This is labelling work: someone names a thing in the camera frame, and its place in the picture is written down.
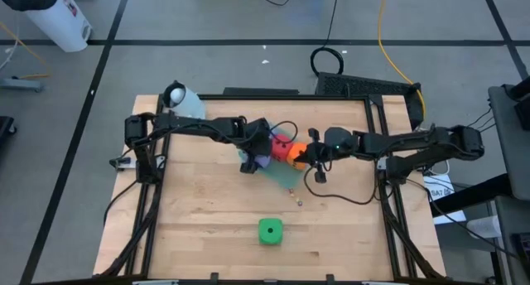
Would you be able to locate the black device on desk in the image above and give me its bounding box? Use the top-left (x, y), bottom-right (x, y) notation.
top-left (503, 75), bottom-right (530, 132)

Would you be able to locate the black metal bar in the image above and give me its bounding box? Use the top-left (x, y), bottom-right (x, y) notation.
top-left (430, 172), bottom-right (511, 218)

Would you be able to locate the yellow hanging cable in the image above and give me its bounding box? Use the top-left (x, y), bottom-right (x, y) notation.
top-left (375, 0), bottom-right (427, 118)

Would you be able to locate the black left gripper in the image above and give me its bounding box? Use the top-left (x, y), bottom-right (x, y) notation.
top-left (238, 117), bottom-right (274, 175)

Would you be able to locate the thin black power cable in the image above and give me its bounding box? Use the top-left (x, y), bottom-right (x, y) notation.
top-left (103, 179), bottom-right (140, 228)

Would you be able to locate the red foam die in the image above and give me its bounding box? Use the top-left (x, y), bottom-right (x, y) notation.
top-left (271, 133), bottom-right (293, 163)

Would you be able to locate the white cylinder bin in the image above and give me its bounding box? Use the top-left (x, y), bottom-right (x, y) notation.
top-left (0, 0), bottom-right (93, 53)

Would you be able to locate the yellow floor cable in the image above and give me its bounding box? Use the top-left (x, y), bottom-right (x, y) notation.
top-left (0, 22), bottom-right (53, 80)

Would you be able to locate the green foam die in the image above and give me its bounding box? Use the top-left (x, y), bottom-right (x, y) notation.
top-left (258, 217), bottom-right (284, 247)

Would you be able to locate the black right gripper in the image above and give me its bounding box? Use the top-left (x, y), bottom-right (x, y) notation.
top-left (298, 126), bottom-right (360, 185)

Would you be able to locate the grey desk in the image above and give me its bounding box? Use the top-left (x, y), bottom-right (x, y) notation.
top-left (487, 84), bottom-right (530, 201)

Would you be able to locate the grey stand foot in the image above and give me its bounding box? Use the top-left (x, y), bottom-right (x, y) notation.
top-left (0, 77), bottom-right (45, 93)

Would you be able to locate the grey cabinet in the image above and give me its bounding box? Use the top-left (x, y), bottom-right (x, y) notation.
top-left (492, 195), bottom-right (530, 285)

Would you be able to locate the white paper label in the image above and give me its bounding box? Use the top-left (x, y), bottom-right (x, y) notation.
top-left (422, 173), bottom-right (468, 227)

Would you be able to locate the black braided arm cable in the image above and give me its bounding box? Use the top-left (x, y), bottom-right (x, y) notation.
top-left (268, 119), bottom-right (300, 146)
top-left (303, 164), bottom-right (378, 206)

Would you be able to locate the black hanging cable with coil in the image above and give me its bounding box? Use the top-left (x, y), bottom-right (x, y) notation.
top-left (309, 0), bottom-right (345, 77)

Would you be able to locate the purple foam die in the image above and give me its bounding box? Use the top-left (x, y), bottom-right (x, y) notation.
top-left (253, 153), bottom-right (272, 170)

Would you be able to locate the black floor object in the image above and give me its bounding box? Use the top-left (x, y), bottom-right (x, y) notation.
top-left (0, 115), bottom-right (17, 138)

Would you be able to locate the orange foam die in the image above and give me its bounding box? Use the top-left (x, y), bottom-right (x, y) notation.
top-left (287, 142), bottom-right (310, 171)

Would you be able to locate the teal translucent plastic bin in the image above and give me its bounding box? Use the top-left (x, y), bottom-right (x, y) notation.
top-left (238, 123), bottom-right (308, 191)

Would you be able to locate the flat black box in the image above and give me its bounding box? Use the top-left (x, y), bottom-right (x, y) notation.
top-left (222, 87), bottom-right (301, 97)

